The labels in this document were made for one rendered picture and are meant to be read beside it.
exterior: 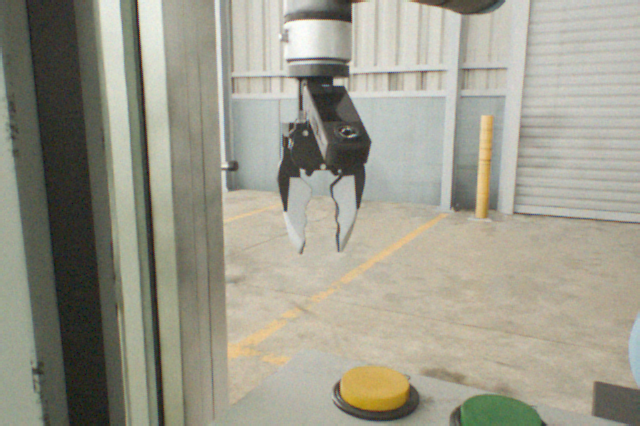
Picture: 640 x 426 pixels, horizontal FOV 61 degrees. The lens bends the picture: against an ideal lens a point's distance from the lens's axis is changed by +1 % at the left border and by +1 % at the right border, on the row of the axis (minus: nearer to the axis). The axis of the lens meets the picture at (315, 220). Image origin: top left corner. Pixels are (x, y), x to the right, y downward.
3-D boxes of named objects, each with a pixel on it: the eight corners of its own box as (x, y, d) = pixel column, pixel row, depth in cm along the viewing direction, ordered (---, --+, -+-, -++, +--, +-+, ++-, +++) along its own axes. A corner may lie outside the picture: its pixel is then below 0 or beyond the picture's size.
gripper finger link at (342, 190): (352, 237, 69) (340, 166, 66) (365, 249, 63) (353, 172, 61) (329, 242, 68) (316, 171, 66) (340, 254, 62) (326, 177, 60)
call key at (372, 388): (328, 419, 31) (329, 387, 31) (356, 388, 35) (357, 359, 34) (395, 439, 29) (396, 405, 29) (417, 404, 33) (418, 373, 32)
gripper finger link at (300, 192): (295, 244, 67) (308, 172, 66) (303, 256, 62) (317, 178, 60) (271, 241, 67) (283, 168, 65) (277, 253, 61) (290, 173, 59)
